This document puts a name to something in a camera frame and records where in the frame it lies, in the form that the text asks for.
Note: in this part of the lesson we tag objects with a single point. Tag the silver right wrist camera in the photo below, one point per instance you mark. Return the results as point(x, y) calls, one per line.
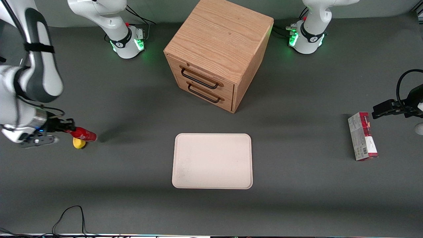
point(36, 141)

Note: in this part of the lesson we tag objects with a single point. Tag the white rectangular tray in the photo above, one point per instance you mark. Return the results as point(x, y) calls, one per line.
point(211, 162)

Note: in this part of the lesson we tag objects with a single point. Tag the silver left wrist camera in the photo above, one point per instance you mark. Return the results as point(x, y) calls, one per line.
point(419, 129)

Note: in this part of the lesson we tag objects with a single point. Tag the wooden drawer cabinet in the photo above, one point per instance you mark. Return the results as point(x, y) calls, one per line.
point(218, 36)

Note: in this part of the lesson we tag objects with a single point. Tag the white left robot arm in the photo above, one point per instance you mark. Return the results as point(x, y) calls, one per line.
point(310, 33)

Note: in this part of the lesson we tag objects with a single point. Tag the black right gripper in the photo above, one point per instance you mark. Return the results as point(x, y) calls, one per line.
point(53, 125)

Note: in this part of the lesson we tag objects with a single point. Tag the wooden drawer front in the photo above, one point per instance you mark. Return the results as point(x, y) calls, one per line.
point(205, 74)
point(211, 102)

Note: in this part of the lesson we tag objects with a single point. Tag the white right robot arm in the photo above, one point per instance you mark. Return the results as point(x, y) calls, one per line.
point(43, 76)

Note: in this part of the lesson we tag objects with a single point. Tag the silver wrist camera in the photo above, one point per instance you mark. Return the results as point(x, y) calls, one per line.
point(36, 141)
point(419, 129)

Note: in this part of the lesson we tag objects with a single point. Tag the red coke bottle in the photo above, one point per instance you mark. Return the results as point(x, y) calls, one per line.
point(84, 134)

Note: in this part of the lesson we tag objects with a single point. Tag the yellow lemon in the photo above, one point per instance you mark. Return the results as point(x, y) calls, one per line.
point(78, 144)

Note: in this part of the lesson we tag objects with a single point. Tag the red plaid carton box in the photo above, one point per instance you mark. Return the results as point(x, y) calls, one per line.
point(362, 138)

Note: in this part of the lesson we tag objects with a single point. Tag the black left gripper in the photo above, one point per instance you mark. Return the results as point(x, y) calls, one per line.
point(413, 100)

